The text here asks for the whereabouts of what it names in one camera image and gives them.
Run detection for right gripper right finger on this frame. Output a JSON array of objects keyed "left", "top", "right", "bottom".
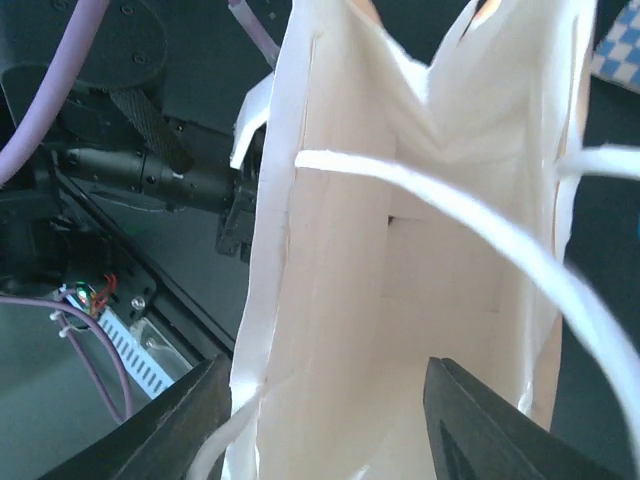
[{"left": 423, "top": 357, "right": 619, "bottom": 480}]

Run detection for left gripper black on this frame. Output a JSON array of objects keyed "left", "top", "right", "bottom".
[{"left": 215, "top": 129, "right": 265, "bottom": 260}]

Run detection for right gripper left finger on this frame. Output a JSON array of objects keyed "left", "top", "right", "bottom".
[{"left": 42, "top": 355, "right": 231, "bottom": 480}]

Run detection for orange paper bag white handles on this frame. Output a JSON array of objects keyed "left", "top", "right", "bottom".
[{"left": 188, "top": 0, "right": 640, "bottom": 480}]

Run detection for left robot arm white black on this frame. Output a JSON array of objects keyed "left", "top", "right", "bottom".
[{"left": 1, "top": 1, "right": 268, "bottom": 297}]

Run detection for blue checkered paper bag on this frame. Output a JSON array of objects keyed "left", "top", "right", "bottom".
[{"left": 591, "top": 1, "right": 639, "bottom": 93}]

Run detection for white slotted cable duct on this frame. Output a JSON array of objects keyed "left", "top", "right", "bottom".
[{"left": 95, "top": 306, "right": 193, "bottom": 400}]

